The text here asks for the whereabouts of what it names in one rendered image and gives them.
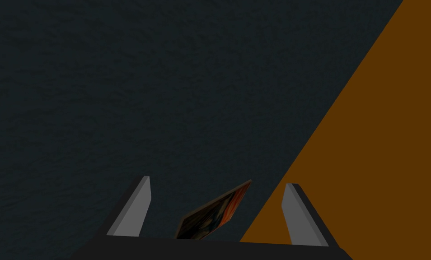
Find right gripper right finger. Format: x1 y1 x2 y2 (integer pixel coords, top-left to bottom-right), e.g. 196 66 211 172
281 183 341 248

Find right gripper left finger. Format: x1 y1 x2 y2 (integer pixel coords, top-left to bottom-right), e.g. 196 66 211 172
98 175 152 238

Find orange and black wall picture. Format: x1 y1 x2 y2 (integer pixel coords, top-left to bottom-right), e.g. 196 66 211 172
174 179 253 241

